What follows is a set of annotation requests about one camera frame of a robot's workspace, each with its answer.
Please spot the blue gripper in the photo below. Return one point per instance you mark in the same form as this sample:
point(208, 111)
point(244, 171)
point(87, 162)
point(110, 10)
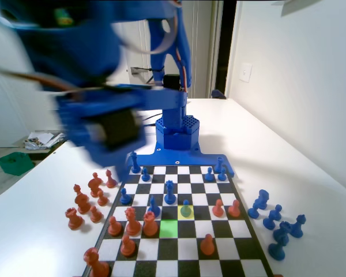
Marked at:
point(102, 144)

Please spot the blue chess pawn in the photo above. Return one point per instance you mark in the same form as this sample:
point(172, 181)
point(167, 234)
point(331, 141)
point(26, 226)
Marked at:
point(124, 199)
point(269, 223)
point(145, 176)
point(253, 213)
point(222, 176)
point(185, 210)
point(209, 176)
point(277, 212)

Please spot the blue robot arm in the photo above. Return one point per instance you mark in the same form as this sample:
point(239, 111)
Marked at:
point(176, 135)

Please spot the blue chess king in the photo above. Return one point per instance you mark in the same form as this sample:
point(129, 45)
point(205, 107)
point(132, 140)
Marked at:
point(135, 166)

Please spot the orange chess bishop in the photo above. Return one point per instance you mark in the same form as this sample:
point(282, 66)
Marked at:
point(76, 190)
point(110, 181)

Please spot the orange chess pawn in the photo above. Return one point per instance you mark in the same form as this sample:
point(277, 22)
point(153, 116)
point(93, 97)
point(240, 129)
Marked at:
point(101, 199)
point(114, 229)
point(95, 175)
point(218, 210)
point(207, 246)
point(234, 210)
point(127, 248)
point(95, 216)

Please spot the orange chess knight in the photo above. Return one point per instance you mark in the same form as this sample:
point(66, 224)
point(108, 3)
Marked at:
point(93, 186)
point(82, 205)

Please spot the blue chess queen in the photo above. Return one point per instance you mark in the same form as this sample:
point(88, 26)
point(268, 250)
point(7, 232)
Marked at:
point(169, 196)

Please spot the orange chess queen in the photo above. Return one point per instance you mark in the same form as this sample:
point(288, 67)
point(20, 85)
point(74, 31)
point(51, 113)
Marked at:
point(132, 226)

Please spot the blue chess rook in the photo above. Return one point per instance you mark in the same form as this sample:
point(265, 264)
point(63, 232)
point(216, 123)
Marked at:
point(283, 231)
point(219, 166)

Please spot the black white chess board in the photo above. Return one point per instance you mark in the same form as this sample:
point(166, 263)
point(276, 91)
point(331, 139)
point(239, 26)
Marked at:
point(190, 254)

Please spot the pile of papers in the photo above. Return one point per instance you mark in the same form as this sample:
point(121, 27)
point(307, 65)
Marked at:
point(41, 138)

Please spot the green box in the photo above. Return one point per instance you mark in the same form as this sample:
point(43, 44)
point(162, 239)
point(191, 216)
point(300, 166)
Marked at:
point(14, 164)

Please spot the white arched panel black rim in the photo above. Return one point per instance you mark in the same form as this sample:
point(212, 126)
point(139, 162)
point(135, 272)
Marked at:
point(3, 115)

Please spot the dark blue rounded object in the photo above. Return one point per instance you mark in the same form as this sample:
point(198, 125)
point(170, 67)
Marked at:
point(218, 94)

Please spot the white door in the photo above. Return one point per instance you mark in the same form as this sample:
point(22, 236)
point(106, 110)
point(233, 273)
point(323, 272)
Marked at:
point(202, 57)

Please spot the blue board mount plate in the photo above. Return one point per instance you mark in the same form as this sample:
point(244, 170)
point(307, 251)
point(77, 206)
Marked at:
point(190, 158)

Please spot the white light switch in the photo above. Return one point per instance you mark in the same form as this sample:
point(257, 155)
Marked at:
point(246, 72)

